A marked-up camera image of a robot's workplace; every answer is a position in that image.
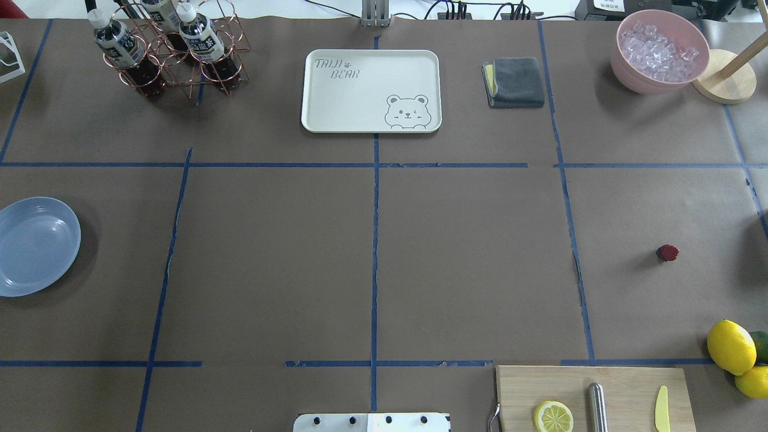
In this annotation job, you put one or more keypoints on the green lime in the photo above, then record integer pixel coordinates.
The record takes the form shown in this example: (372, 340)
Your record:
(760, 339)

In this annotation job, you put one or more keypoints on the round wooden stand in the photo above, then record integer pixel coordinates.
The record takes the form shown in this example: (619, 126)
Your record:
(728, 78)

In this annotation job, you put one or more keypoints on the red strawberry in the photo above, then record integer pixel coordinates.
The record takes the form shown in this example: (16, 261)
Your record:
(667, 253)

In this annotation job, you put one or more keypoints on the grey folded cloth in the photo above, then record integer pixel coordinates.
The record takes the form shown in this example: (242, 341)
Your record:
(513, 83)

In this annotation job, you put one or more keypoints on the white wire cup rack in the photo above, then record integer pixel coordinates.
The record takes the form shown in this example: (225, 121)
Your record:
(12, 65)

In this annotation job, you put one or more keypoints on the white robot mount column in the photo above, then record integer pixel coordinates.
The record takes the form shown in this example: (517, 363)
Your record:
(407, 421)

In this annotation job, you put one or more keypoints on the dark tea bottle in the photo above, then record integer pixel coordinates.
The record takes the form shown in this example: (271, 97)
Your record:
(126, 53)
(201, 36)
(165, 18)

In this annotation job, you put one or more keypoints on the pink bowl with ice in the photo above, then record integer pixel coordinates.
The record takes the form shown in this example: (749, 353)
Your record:
(657, 51)

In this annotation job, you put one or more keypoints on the wooden cutting board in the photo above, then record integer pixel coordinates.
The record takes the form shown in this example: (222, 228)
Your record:
(629, 393)

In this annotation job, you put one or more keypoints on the lemon half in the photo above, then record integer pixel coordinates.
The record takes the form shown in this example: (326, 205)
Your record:
(552, 415)

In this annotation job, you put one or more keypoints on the steel handled knife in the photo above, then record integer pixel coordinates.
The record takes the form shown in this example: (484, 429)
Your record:
(598, 407)

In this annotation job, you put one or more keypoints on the copper wire bottle rack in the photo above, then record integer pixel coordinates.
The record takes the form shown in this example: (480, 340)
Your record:
(177, 67)

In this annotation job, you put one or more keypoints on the cream bear tray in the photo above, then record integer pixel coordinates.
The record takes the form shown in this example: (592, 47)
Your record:
(371, 91)

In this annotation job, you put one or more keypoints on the light blue plate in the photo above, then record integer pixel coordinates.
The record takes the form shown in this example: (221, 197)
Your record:
(40, 239)

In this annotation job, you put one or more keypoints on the yellow lemon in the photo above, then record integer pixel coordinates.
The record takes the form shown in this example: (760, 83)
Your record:
(731, 347)
(753, 383)

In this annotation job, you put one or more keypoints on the yellow plastic knife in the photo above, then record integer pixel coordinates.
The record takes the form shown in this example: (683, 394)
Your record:
(662, 415)

